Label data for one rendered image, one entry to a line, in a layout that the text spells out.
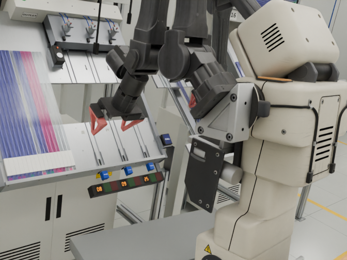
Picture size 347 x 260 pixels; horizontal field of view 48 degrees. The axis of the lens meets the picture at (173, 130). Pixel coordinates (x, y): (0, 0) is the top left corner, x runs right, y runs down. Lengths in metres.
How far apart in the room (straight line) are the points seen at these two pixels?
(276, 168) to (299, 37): 0.28
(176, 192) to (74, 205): 0.50
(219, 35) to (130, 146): 0.57
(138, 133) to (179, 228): 0.46
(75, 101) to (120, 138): 2.09
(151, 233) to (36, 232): 0.70
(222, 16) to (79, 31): 0.63
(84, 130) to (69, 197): 0.45
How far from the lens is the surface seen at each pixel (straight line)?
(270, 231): 0.99
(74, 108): 3.66
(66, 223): 1.95
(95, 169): 1.46
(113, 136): 1.58
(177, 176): 1.94
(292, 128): 0.78
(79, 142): 1.50
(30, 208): 1.82
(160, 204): 1.80
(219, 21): 1.44
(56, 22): 1.70
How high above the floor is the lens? 1.34
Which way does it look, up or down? 18 degrees down
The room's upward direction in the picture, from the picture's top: 10 degrees clockwise
